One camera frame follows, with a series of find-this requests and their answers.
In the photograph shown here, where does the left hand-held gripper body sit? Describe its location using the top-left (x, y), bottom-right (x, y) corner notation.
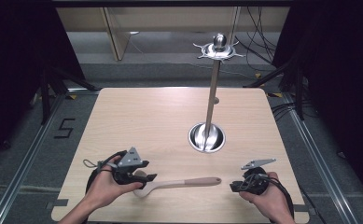
top-left (113, 147), bottom-right (150, 187)

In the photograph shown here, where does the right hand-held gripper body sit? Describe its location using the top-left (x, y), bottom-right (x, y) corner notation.
top-left (238, 158), bottom-right (277, 197)

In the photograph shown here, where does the wooden spoon with pink handle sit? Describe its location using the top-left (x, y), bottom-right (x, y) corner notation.
top-left (133, 170), bottom-right (223, 199)

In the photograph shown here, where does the metal utensil rack stand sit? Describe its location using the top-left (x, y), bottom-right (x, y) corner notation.
top-left (187, 33), bottom-right (246, 154)

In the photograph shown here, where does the person's right hand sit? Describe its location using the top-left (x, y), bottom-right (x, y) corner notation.
top-left (238, 171), bottom-right (291, 222)

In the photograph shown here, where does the person's left hand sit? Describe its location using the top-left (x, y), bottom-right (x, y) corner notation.
top-left (85, 155), bottom-right (145, 210)

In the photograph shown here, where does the black tripod stand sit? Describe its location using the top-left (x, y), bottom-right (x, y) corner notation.
top-left (39, 64), bottom-right (100, 126)
top-left (244, 54), bottom-right (308, 121)

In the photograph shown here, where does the light wooden cabinet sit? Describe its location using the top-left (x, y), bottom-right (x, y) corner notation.
top-left (55, 7), bottom-right (291, 62)

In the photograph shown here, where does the metal floor rail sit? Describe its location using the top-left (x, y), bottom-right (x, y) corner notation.
top-left (0, 87), bottom-right (101, 224)
top-left (281, 92), bottom-right (359, 224)

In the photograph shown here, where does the black floor cables bundle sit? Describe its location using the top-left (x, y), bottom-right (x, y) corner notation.
top-left (234, 6), bottom-right (280, 65)
top-left (270, 100), bottom-right (319, 123)

